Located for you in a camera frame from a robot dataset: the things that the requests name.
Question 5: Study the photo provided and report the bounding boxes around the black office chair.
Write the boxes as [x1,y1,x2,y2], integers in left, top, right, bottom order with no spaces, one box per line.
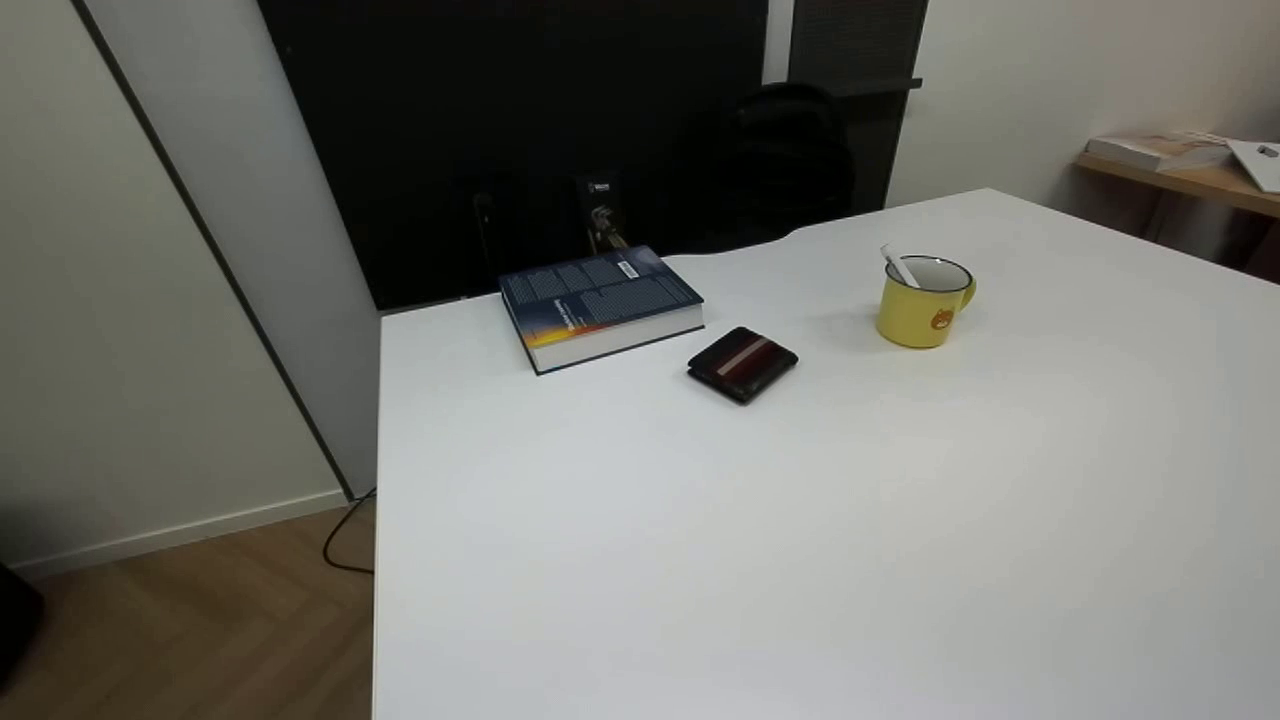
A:
[690,81,858,252]

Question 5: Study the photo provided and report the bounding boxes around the wooden side shelf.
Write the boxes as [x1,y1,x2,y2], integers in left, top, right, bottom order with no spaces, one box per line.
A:
[1070,130,1280,225]

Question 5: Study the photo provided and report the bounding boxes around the thin black floor cable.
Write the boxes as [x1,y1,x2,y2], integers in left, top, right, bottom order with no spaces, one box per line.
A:
[321,490,378,582]

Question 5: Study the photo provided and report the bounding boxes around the white leaning board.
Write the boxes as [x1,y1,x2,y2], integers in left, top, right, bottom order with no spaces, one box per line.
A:
[72,0,383,502]

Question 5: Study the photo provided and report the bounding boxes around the large dark wall panel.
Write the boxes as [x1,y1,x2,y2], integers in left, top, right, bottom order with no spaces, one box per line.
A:
[256,0,931,313]

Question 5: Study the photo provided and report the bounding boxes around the yellow enamel mug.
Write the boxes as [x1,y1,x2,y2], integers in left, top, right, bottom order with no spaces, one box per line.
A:
[870,252,981,353]

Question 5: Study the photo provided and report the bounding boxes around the black wallet with red stripe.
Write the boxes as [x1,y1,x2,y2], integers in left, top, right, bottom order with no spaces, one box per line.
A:
[683,326,799,411]

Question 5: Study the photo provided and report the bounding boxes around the black round floor object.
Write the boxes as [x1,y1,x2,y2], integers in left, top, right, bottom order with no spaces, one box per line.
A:
[0,560,46,693]

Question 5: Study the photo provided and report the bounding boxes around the white marker with blue cap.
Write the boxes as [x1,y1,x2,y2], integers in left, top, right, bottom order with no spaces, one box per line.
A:
[876,246,928,292]

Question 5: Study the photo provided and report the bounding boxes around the white papers on shelf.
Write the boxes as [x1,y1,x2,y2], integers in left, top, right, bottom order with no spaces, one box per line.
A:
[1224,137,1280,200]

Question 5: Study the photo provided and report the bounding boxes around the thick blue hardcover book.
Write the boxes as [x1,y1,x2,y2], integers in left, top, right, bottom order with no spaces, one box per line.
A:
[494,246,707,382]

